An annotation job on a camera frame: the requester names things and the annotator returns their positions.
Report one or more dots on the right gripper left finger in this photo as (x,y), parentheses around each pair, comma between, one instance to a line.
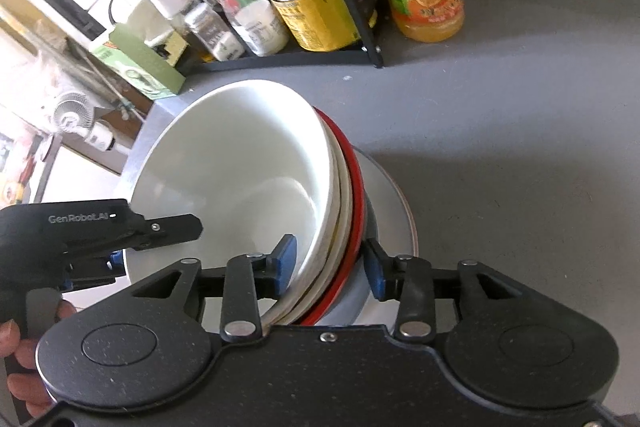
(250,278)

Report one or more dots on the cream bowl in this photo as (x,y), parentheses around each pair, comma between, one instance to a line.
(253,162)
(337,231)

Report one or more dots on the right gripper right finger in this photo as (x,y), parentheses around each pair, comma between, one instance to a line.
(407,280)

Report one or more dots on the white cap pill jar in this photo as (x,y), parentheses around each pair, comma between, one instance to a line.
(258,23)

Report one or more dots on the person's left hand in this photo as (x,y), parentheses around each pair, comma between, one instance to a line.
(28,387)

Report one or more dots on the cream bowl back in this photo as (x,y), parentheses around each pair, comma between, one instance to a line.
(253,162)

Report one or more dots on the small white fan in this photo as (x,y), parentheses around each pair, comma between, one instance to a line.
(74,114)

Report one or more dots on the green carton box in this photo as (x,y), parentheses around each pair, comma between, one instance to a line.
(128,56)

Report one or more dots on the gold rimmed white plate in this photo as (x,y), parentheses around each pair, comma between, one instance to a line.
(391,223)

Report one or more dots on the small glass spice jar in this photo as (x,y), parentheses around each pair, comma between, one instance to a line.
(214,33)

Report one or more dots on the cream bowl front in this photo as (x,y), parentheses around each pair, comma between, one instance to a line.
(337,231)

